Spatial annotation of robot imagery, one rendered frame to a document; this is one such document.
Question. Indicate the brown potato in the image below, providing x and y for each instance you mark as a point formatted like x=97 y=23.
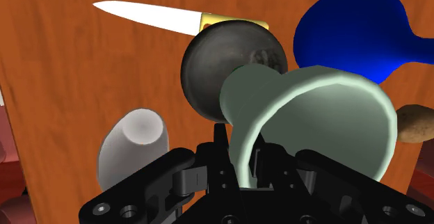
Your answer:
x=417 y=123

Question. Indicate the pale green cup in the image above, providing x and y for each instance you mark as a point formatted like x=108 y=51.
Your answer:
x=322 y=114

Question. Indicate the blue spoon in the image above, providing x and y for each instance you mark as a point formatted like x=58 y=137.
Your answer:
x=352 y=30

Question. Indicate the brown wooden table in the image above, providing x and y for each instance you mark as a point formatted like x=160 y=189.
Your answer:
x=67 y=81

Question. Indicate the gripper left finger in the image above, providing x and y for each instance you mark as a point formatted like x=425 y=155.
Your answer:
x=145 y=186

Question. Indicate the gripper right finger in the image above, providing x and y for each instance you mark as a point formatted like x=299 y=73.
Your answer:
x=342 y=186

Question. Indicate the grey cup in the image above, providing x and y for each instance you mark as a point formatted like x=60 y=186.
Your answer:
x=129 y=148

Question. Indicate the dark grey round bowl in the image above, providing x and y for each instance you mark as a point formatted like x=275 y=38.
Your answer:
x=210 y=64

